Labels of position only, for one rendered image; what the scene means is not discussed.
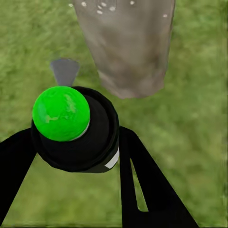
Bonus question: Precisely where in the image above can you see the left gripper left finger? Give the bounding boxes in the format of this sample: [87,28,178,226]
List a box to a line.
[0,128,39,225]

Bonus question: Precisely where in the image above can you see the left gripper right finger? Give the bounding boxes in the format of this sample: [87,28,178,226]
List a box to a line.
[119,126,199,228]

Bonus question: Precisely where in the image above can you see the pesticide atomizer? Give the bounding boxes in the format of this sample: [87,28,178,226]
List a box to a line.
[31,57,120,173]

